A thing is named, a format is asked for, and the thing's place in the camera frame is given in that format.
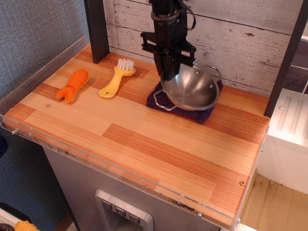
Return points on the yellow dish brush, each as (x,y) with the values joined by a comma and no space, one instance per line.
(124,68)

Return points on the clear acrylic edge guard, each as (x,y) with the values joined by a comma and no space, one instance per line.
(203,169)

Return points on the stainless steel two-handled pot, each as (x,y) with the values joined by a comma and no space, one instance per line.
(192,89)

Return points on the dark vertical post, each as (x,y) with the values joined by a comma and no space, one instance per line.
(97,29)
(288,58)

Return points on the silver dispenser button panel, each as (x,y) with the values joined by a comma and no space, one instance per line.
(118,215)

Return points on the dark left vertical post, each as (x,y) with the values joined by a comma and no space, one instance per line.
(97,29)

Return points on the orange plush fish toy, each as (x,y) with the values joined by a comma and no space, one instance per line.
(76,82)

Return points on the dark right vertical post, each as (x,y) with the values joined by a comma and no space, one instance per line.
(288,58)

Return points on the yellow object bottom left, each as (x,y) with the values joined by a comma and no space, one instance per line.
(25,226)

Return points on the white ribbed sink unit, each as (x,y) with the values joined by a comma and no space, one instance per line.
(284,154)

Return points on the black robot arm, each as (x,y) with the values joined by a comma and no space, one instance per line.
(169,6)

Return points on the purple folded cloth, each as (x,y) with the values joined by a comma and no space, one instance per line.
(198,116)

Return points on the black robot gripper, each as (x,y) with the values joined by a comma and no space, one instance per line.
(168,43)

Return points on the grey toy fridge cabinet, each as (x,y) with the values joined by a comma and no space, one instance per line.
(80,182)

